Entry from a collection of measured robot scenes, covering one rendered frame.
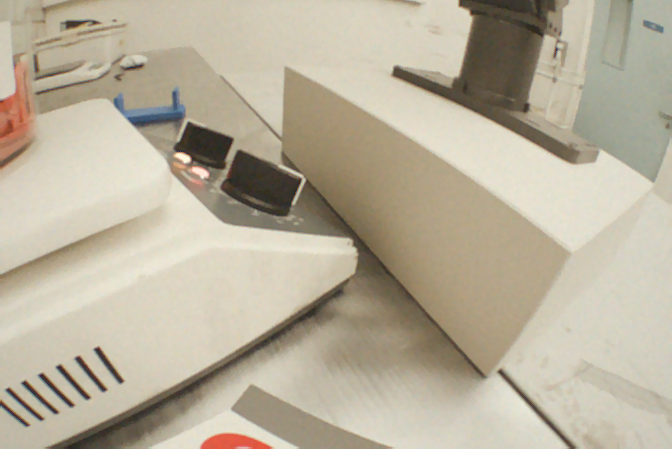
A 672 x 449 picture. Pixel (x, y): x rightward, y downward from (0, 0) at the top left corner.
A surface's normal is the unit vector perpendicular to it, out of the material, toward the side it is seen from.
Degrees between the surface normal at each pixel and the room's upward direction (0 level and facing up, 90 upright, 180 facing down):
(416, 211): 90
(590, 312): 0
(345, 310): 0
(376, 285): 0
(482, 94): 87
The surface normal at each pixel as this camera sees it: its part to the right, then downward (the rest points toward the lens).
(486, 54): -0.72, 0.25
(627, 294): 0.09, -0.86
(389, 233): -0.88, 0.17
